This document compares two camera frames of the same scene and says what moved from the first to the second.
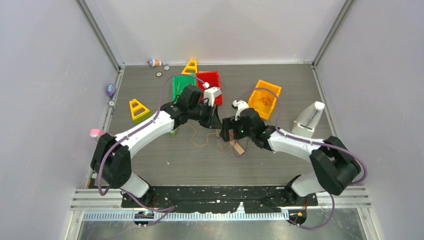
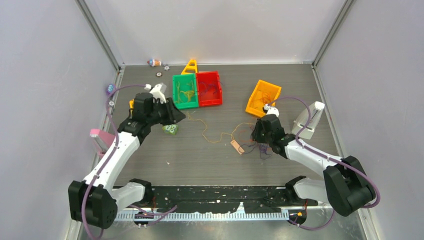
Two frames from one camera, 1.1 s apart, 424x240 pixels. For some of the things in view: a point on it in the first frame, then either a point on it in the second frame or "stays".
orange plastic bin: x=263 y=101 stays
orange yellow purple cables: x=233 y=149 → x=264 y=153
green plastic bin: x=180 y=82 stays
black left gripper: x=213 y=121 → x=174 y=115
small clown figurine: x=154 y=62 stays
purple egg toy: x=111 y=89 stays
